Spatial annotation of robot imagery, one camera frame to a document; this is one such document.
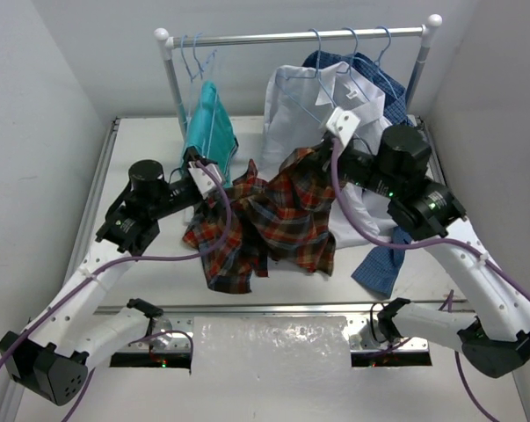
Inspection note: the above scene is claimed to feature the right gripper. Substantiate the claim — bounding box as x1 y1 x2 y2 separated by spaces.
296 136 399 199

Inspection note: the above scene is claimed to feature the red plaid shirt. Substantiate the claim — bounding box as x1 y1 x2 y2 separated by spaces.
183 147 336 295

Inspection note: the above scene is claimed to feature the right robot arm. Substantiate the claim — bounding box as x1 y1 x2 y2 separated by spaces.
318 125 530 378

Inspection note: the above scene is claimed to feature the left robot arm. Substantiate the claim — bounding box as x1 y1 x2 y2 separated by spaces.
0 147 221 406

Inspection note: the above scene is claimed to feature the blue hanger white shirt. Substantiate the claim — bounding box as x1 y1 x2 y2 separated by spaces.
344 27 373 83

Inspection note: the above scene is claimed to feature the blue checked shirt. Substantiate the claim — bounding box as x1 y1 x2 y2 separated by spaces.
302 51 412 299

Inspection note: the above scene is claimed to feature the white clothes rack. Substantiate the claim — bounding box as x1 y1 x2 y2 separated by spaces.
154 14 443 135

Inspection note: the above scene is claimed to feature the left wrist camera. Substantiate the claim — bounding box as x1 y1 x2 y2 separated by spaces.
187 161 225 199

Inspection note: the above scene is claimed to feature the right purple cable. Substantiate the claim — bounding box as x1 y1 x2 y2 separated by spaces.
330 135 530 422

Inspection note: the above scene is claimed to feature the purple cable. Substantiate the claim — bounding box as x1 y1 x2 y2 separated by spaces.
330 135 530 422
0 160 234 422

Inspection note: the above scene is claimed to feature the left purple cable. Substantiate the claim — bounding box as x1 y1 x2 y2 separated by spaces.
0 160 234 422

